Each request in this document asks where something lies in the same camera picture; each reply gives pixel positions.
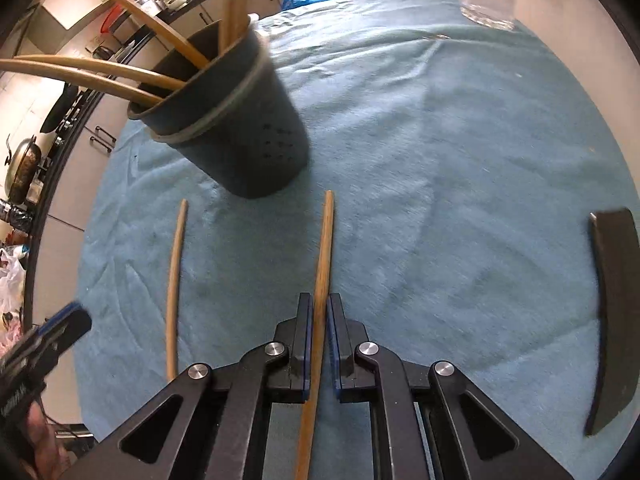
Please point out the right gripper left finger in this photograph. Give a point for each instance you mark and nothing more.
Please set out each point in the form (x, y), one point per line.
(210, 423)

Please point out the black utensil holder cup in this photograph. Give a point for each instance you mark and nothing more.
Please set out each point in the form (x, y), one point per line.
(234, 119)

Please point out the black frying pan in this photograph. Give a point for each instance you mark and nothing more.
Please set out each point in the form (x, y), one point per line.
(61, 106)

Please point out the white plastic bag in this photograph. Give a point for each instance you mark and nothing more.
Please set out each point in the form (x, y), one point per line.
(13, 278)

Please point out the blue-green table cloth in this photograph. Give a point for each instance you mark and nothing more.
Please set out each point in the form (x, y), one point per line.
(464, 172)

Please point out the black smartphone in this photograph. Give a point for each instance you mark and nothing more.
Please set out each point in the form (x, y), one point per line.
(615, 248)

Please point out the person's left hand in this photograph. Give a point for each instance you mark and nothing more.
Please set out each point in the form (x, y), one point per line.
(50, 458)

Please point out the lidded steel wok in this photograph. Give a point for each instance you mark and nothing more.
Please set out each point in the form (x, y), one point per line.
(22, 166)

